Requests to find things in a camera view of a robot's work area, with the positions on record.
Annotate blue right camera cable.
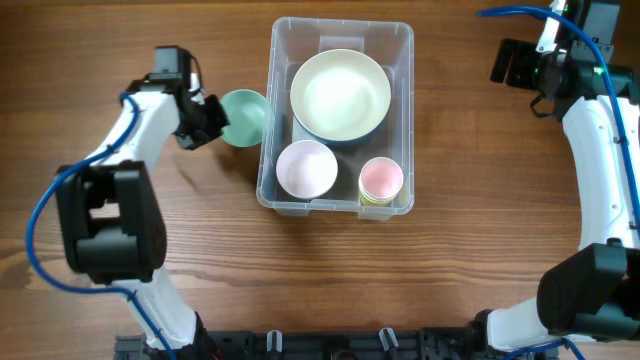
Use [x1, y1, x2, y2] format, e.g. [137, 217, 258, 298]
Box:
[475, 4, 640, 360]

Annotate yellow plastic cup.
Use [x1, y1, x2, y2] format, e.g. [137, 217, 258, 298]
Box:
[360, 194, 393, 206]

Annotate blue left camera cable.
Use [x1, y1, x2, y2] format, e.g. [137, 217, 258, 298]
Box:
[24, 91, 179, 360]

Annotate pink plastic bowl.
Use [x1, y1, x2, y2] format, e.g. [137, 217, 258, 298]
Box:
[276, 140, 338, 200]

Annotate pink plastic cup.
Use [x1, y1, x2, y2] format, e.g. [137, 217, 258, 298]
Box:
[359, 157, 404, 200]

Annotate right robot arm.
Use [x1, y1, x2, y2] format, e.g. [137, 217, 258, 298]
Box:
[467, 1, 639, 359]

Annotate mint green plastic bowl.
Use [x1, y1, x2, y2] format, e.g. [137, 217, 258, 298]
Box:
[220, 89, 272, 148]

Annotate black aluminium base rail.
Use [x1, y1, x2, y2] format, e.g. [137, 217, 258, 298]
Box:
[113, 327, 557, 360]

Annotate cream large plastic bowl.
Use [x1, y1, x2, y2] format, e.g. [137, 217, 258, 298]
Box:
[290, 49, 391, 140]

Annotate blue camera cable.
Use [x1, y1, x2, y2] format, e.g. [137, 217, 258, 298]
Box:
[475, 4, 640, 360]
[24, 91, 179, 360]

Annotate dark blue large bowl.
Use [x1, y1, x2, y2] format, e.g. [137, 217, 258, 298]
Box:
[292, 117, 389, 147]

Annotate clear plastic storage bin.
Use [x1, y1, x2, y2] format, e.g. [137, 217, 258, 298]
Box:
[256, 17, 415, 221]

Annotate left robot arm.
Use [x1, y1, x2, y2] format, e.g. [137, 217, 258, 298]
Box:
[53, 46, 228, 359]

